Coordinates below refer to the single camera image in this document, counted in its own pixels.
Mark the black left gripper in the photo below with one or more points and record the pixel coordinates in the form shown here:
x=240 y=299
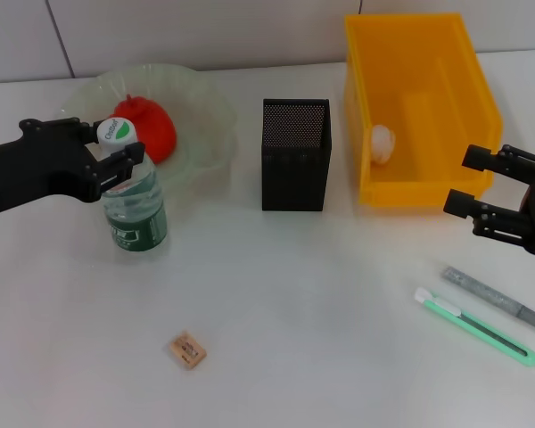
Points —
x=35 y=165

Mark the red-orange toy orange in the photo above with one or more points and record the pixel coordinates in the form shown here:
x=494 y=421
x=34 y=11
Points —
x=160 y=134

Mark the clear water bottle green label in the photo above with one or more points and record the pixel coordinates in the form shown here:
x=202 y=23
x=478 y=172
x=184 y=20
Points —
x=136 y=223

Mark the white paper ball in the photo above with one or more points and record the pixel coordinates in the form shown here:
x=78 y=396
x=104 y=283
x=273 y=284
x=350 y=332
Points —
x=383 y=145

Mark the pale green glass fruit plate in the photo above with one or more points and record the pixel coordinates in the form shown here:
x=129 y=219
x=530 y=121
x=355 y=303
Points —
x=205 y=111

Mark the grey marker pen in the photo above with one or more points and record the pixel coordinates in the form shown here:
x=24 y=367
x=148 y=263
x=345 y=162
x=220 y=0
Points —
x=486 y=294

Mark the mint green utility knife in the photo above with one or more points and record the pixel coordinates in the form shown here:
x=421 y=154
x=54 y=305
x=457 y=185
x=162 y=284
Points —
x=432 y=299

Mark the black mesh pen holder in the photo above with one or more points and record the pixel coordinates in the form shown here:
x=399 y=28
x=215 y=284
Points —
x=294 y=178

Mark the small tan eraser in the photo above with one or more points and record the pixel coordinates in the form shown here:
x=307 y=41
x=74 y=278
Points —
x=187 y=350

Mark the yellow plastic bin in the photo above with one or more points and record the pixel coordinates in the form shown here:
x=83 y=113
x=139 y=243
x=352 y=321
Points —
x=428 y=191

